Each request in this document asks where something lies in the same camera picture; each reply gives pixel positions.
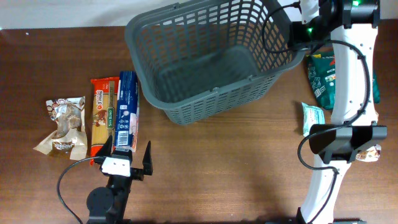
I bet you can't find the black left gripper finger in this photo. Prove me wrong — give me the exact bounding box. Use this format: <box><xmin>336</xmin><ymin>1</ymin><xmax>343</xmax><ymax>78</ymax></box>
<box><xmin>142</xmin><ymin>141</ymin><xmax>153</xmax><ymax>175</ymax></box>
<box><xmin>95</xmin><ymin>136</ymin><xmax>113</xmax><ymax>156</ymax></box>

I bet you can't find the green coffee mix bag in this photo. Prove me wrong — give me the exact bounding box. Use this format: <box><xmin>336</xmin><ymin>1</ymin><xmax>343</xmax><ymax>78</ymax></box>
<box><xmin>306</xmin><ymin>51</ymin><xmax>381</xmax><ymax>111</ymax></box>

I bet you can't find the blue pasta packet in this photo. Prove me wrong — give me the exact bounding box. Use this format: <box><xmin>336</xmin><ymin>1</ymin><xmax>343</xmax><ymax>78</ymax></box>
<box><xmin>114</xmin><ymin>71</ymin><xmax>139</xmax><ymax>152</ymax></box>

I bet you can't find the light teal snack packet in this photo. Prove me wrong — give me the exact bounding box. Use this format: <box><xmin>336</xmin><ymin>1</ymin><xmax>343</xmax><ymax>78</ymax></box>
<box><xmin>302</xmin><ymin>103</ymin><xmax>325</xmax><ymax>137</ymax></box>

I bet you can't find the grey plastic basket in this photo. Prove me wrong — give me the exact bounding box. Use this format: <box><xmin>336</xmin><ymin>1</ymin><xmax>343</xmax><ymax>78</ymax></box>
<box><xmin>124</xmin><ymin>0</ymin><xmax>304</xmax><ymax>125</ymax></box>

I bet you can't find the brown Pantree snack bag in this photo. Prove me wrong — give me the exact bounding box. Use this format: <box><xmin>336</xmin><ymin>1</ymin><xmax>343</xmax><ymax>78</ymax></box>
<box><xmin>356</xmin><ymin>144</ymin><xmax>382</xmax><ymax>162</ymax></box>

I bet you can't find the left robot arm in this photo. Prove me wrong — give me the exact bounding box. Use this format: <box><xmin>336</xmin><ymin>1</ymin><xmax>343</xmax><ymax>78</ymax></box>
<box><xmin>86</xmin><ymin>136</ymin><xmax>153</xmax><ymax>224</ymax></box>

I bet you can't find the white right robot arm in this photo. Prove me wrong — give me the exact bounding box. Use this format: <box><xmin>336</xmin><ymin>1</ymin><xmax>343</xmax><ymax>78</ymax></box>
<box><xmin>289</xmin><ymin>1</ymin><xmax>387</xmax><ymax>223</ymax></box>

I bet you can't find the brown pastry snack bag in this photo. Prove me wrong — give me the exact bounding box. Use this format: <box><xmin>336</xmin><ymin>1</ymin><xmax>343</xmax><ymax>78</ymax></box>
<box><xmin>34</xmin><ymin>96</ymin><xmax>88</xmax><ymax>161</ymax></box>

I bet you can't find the San Remo spaghetti packet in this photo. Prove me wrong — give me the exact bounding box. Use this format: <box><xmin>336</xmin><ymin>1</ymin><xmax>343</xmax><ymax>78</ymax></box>
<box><xmin>90</xmin><ymin>77</ymin><xmax>119</xmax><ymax>157</ymax></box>

